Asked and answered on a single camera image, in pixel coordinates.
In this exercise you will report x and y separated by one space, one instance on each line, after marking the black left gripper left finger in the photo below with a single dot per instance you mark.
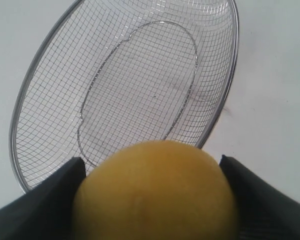
45 212

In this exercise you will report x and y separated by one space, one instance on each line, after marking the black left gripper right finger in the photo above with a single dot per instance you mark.
265 213

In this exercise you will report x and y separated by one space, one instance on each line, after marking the yellow lemon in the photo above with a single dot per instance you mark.
156 190

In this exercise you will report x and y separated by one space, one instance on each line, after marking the oval metal wire mesh basket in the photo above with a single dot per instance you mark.
113 73

